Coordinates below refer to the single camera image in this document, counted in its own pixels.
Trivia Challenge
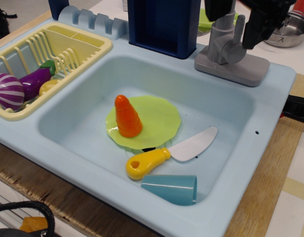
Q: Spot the pale yellow dish rack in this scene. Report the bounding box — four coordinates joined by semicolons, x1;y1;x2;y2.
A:
0;23;113;121

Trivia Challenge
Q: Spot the dark blue backsplash post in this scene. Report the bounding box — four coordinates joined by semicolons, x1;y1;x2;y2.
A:
127;0;201;59

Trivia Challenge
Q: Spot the red object in background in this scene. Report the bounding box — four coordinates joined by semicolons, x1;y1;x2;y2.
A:
293;0;304;14

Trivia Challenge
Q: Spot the green toy plate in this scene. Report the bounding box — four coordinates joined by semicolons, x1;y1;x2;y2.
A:
106;95;181;150

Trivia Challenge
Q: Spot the orange tape piece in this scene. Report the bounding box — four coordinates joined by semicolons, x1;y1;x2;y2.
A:
19;217;48;233

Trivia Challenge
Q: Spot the yellow toy potato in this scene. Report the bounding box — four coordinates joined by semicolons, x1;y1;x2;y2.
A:
39;79;60;96

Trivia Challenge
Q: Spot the steel toy pot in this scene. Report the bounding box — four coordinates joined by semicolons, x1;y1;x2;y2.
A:
264;10;304;48

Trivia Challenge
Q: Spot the light blue toy cup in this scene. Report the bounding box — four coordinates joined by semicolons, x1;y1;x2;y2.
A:
141;175;197;206

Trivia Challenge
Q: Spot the purple toy eggplant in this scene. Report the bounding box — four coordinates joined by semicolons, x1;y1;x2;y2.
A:
19;60;56;101

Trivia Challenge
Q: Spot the black clamp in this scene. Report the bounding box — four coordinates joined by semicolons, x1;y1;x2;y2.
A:
281;95;304;122

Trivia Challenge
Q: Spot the purple striped toy onion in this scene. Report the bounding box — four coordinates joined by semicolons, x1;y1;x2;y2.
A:
0;73;25;111

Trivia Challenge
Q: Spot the orange toy carrot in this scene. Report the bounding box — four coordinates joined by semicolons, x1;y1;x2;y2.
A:
114;95;143;138

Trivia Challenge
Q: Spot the light blue toy sink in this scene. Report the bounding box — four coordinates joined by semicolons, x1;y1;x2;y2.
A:
0;5;297;237

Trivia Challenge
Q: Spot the dark blue corner post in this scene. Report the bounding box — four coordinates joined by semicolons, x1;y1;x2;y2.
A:
48;0;70;20

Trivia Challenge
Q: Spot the yellow handled toy knife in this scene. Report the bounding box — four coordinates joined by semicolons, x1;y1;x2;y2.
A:
125;127;218;180

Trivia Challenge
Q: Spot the black cable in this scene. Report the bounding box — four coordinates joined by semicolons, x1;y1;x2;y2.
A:
0;200;55;237

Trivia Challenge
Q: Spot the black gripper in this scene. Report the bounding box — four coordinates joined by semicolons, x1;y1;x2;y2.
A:
204;0;296;49

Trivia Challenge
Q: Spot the grey toy faucet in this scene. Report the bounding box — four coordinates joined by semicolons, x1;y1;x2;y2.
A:
194;7;270;87

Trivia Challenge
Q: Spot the green plate in background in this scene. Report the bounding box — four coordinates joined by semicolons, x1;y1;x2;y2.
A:
197;8;239;37

